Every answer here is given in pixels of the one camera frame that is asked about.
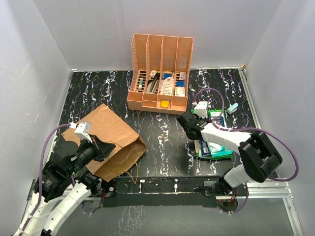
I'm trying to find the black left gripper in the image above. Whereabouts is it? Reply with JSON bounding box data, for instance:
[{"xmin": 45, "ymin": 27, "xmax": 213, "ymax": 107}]
[{"xmin": 68, "ymin": 133, "xmax": 116, "ymax": 175}]

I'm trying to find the green chips bag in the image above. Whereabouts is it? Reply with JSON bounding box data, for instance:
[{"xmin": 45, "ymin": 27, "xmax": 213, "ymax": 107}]
[{"xmin": 194, "ymin": 110, "xmax": 230, "ymax": 161}]

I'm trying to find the brown paper bag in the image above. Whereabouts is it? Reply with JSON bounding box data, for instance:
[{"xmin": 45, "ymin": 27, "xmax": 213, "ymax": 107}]
[{"xmin": 61, "ymin": 103, "xmax": 148, "ymax": 184}]

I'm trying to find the blue cookie snack bag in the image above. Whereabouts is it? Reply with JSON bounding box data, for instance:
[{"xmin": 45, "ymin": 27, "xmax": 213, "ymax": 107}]
[{"xmin": 196, "ymin": 115, "xmax": 228, "ymax": 158}]

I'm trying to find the teal candy snack bag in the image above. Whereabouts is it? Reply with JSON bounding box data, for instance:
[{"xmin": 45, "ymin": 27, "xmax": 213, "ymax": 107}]
[{"xmin": 207, "ymin": 142, "xmax": 233, "ymax": 159}]

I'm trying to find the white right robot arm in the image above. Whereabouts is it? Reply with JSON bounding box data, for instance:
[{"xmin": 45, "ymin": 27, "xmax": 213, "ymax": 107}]
[{"xmin": 176, "ymin": 112, "xmax": 283, "ymax": 195}]

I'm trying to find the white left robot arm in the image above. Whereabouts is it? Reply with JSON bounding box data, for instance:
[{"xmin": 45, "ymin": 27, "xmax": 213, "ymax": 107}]
[{"xmin": 15, "ymin": 135, "xmax": 116, "ymax": 236}]

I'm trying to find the yellow sticky note block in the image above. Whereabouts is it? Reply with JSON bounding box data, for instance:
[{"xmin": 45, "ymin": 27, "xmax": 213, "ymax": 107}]
[{"xmin": 160, "ymin": 100, "xmax": 169, "ymax": 109}]

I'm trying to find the white label card pack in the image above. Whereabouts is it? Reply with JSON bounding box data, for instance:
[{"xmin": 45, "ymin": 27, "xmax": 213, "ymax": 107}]
[{"xmin": 160, "ymin": 77, "xmax": 174, "ymax": 95}]

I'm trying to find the orange plastic desk organizer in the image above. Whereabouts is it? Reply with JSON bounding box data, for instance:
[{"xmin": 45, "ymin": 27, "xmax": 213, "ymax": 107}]
[{"xmin": 127, "ymin": 33, "xmax": 194, "ymax": 115}]

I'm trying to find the white glue stick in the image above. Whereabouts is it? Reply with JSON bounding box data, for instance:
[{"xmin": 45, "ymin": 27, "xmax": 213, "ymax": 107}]
[{"xmin": 138, "ymin": 78, "xmax": 143, "ymax": 89}]

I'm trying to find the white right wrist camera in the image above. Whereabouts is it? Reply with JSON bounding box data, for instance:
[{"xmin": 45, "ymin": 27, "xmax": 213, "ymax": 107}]
[{"xmin": 192, "ymin": 101, "xmax": 208, "ymax": 118}]

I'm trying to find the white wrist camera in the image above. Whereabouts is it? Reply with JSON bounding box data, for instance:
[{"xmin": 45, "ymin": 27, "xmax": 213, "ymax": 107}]
[
  {"xmin": 74, "ymin": 121, "xmax": 92, "ymax": 143},
  {"xmin": 192, "ymin": 101, "xmax": 208, "ymax": 118}
]

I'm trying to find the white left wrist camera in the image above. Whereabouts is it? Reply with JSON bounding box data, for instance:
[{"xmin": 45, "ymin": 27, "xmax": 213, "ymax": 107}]
[{"xmin": 74, "ymin": 121, "xmax": 92, "ymax": 143}]

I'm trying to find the black mounting rail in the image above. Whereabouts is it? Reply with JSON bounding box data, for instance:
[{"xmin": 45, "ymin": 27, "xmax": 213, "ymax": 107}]
[{"xmin": 101, "ymin": 177, "xmax": 228, "ymax": 207}]

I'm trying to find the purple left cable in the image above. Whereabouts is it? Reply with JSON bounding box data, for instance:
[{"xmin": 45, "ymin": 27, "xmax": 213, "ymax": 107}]
[{"xmin": 17, "ymin": 123, "xmax": 77, "ymax": 234}]

